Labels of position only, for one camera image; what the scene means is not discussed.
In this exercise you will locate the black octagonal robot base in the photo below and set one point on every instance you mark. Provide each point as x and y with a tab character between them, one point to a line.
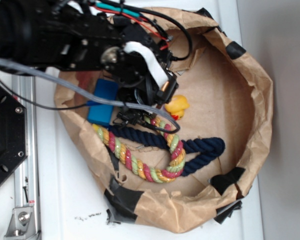
12	134

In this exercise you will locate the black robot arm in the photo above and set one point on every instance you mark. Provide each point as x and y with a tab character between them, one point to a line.
37	34

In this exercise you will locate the multicolour braided rope toy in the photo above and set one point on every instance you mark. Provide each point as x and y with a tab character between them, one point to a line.
148	169

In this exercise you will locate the aluminium extrusion rail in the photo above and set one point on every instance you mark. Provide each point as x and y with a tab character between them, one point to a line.
25	222

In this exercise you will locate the yellow rubber duck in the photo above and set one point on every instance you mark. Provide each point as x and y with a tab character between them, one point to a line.
177	106

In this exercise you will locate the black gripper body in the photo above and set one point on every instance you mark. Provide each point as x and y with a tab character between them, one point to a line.
138	65

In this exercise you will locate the crumpled brown paper bag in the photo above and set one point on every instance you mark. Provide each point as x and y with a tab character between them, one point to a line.
230	97

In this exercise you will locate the blue rectangular block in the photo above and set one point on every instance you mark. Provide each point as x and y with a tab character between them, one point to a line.
98	113

